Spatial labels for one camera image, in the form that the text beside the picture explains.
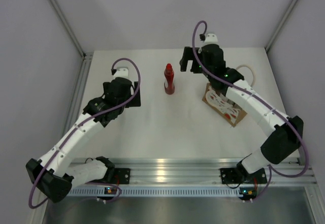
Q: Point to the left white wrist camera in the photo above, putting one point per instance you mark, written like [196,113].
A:
[122,72]

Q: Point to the red curvy bottle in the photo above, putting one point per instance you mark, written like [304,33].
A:
[169,85]

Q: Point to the left aluminium frame post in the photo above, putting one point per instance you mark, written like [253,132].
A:
[68,29]

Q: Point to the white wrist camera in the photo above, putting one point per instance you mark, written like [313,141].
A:
[122,72]
[209,38]

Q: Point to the aluminium mounting rail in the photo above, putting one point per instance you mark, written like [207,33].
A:
[202,171]

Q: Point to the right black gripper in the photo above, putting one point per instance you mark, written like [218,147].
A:
[188,56]

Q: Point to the slotted cable duct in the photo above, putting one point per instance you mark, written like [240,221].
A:
[141,191]

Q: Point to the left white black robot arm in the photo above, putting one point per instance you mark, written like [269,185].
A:
[52,173]

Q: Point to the right aluminium frame post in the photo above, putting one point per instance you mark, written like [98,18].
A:
[284,18]

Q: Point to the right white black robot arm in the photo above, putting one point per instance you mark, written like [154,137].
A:
[284,133]

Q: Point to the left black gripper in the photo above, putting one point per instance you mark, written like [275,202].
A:
[135,102]

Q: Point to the aluminium frame post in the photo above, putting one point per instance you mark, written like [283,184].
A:
[284,18]
[68,29]

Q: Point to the jute watermelon canvas bag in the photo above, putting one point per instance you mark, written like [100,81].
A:
[215,96]

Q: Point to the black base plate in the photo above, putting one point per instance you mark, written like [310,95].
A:
[121,176]
[234,176]

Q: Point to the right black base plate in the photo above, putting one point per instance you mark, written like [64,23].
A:
[234,176]

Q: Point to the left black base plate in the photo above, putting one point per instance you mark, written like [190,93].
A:
[121,176]

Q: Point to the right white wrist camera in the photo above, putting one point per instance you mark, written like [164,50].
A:
[209,38]

